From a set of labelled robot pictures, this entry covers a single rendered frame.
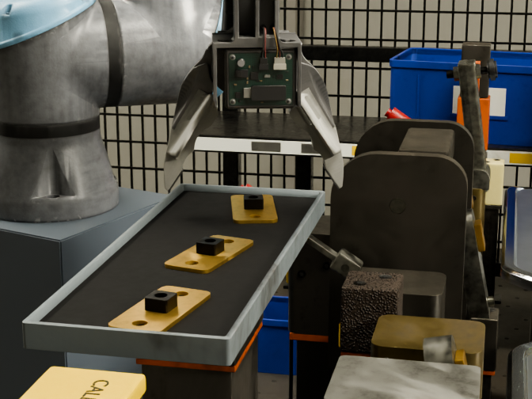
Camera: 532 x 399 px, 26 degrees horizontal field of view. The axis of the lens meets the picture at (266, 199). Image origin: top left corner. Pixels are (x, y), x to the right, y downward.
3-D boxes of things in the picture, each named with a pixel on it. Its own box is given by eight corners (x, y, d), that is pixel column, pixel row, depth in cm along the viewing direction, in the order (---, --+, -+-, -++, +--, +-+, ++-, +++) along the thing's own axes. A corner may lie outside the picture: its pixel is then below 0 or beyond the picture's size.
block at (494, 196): (490, 406, 169) (504, 163, 159) (466, 404, 170) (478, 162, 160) (491, 397, 172) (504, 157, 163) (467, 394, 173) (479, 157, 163)
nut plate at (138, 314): (157, 337, 73) (157, 320, 72) (104, 329, 74) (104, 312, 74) (213, 295, 80) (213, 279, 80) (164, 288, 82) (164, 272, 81)
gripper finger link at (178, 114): (157, 117, 98) (218, 32, 96) (158, 113, 99) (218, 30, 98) (203, 148, 99) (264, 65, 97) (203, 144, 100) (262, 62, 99)
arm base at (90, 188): (-52, 210, 124) (-58, 119, 121) (43, 180, 136) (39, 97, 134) (57, 230, 116) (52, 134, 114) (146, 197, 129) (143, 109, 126)
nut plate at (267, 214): (278, 222, 98) (278, 209, 97) (233, 223, 97) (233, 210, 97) (271, 197, 106) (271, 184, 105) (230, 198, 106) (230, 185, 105)
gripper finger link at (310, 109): (343, 203, 96) (279, 115, 94) (336, 184, 102) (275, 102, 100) (374, 180, 96) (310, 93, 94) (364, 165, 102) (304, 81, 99)
